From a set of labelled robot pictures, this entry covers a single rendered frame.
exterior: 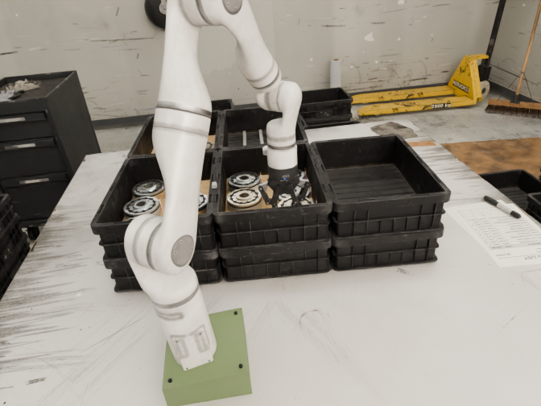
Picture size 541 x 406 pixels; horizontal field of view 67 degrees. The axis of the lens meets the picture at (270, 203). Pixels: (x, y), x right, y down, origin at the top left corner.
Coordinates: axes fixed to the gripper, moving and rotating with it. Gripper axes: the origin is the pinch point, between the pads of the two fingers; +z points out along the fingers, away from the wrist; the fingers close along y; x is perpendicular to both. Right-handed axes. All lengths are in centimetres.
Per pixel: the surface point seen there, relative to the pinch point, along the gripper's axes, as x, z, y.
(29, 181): 125, 44, -136
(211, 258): -8.7, 7.3, -20.6
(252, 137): 64, 4, -6
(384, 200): -9.3, -5.7, 23.9
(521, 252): -8, 17, 66
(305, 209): -9.0, -5.4, 4.3
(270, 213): -9.0, -5.0, -4.3
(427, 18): 349, 8, 187
